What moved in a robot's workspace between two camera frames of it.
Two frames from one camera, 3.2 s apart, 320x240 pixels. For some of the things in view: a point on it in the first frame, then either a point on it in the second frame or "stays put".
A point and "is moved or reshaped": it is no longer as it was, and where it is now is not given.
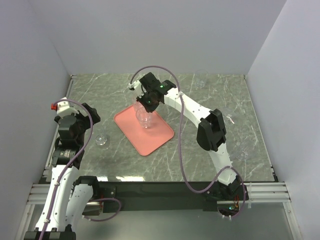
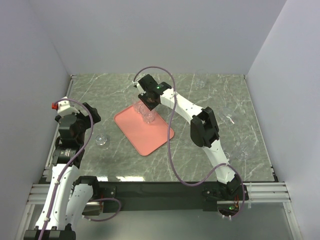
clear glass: [144, 118] is moved or reshaped
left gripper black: [86, 119] stays put
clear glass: [140, 112] is moved or reshaped
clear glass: [101, 139] stays put
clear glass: [200, 76] stays put
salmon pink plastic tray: [146, 140] stays put
